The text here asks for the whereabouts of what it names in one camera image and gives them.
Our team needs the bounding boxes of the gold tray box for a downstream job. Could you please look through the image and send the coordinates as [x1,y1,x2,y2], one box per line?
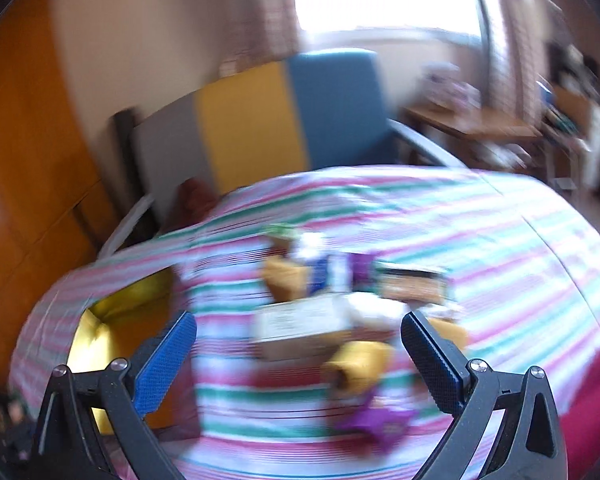
[66,268,182,436]

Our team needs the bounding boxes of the purple snack packet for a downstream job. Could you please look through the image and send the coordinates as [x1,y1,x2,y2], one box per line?
[336,396,416,453]

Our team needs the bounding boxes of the yellow sponge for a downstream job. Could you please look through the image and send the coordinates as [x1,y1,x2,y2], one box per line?
[321,340,394,398]
[261,255,311,302]

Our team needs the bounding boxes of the cracker packet green edges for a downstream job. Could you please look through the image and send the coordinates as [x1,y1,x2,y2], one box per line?
[375,261,449,304]

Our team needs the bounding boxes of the white cardboard box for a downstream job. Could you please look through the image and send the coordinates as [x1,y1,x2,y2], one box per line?
[251,294,352,361]

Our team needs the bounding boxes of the orange wooden wardrobe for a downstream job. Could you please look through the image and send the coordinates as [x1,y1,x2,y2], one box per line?
[0,0,118,391]

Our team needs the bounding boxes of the dark red pillow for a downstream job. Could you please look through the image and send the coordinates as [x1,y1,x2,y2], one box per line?
[172,178,221,229]

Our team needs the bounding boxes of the striped bed sheet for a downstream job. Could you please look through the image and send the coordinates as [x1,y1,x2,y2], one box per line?
[9,166,600,479]

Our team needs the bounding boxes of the wooden side table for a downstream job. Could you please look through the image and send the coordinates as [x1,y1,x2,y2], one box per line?
[402,102,544,172]

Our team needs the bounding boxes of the grey yellow blue headboard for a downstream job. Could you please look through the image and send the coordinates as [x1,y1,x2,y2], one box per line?
[132,49,396,221]

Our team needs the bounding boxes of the pink patterned curtain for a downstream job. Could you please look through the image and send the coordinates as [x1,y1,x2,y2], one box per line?
[220,0,300,77]

